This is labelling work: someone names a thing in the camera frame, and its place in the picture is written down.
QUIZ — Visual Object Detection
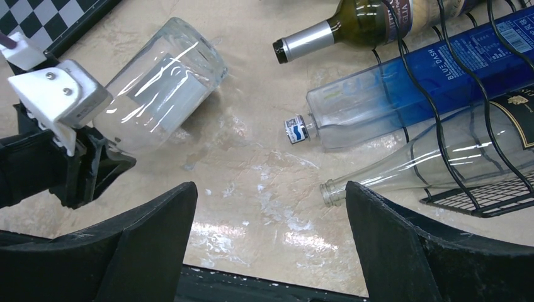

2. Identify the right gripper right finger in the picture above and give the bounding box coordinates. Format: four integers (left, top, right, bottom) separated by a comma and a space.
346, 182, 533, 301

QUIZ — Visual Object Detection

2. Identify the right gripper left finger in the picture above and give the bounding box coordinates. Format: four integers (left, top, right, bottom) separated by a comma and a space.
1, 182, 198, 301

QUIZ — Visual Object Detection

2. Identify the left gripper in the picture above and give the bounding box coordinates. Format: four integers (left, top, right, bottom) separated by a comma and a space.
12, 104, 137, 209

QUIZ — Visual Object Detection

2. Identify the clear bottle silver cap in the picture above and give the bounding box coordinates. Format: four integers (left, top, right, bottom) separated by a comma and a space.
93, 17, 227, 156

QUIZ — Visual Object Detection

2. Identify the clear wine bottle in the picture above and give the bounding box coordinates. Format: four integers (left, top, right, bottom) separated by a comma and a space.
320, 89, 533, 206

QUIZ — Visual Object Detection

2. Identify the blue square bottle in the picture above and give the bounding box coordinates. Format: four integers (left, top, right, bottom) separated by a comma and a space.
284, 7, 533, 149

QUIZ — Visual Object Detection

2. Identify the dark bottle with label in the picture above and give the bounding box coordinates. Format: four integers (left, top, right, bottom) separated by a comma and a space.
273, 0, 483, 64

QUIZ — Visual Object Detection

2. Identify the black white chessboard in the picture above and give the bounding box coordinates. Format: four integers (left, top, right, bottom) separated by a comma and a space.
1, 0, 121, 69

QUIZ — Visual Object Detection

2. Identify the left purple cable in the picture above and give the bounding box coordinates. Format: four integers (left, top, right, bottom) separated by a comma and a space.
0, 31, 18, 52

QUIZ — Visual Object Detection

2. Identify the black wire wine rack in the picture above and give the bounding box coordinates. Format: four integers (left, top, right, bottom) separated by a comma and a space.
356, 7, 533, 218

